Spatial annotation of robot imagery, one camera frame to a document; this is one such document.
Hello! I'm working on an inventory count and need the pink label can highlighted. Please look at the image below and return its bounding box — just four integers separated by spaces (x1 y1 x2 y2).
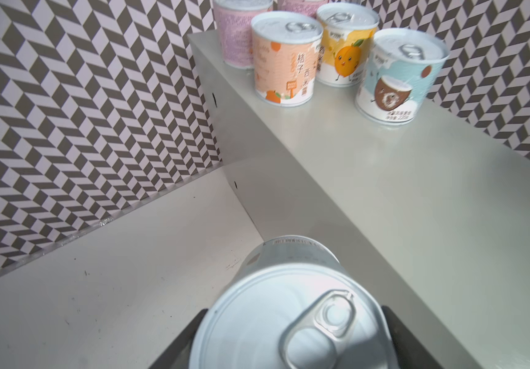
213 0 274 69
277 0 330 18

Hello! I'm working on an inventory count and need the orange label can front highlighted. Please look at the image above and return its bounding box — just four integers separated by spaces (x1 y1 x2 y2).
317 2 380 88

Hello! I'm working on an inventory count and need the grey metal cabinet box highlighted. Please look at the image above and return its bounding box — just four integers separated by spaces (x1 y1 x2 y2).
189 31 530 368

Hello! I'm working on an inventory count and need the can teal label back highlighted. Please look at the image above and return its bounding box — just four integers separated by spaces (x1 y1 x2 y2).
189 235 398 368

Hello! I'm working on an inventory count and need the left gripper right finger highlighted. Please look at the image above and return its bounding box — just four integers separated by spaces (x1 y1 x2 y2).
381 305 443 369

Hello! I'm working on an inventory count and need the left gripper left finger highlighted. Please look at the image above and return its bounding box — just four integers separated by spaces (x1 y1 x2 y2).
150 309 208 369

